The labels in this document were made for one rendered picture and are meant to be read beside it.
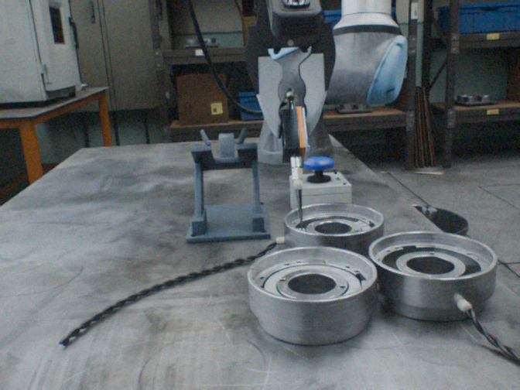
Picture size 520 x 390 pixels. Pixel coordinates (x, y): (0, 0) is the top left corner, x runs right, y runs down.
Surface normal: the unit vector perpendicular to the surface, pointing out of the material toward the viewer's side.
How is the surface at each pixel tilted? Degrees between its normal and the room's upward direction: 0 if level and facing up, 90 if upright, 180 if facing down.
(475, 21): 90
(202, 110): 92
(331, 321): 90
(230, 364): 0
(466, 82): 90
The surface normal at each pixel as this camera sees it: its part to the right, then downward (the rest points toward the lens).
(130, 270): -0.05, -0.96
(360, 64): -0.37, 0.12
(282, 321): -0.52, 0.26
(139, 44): 0.07, 0.27
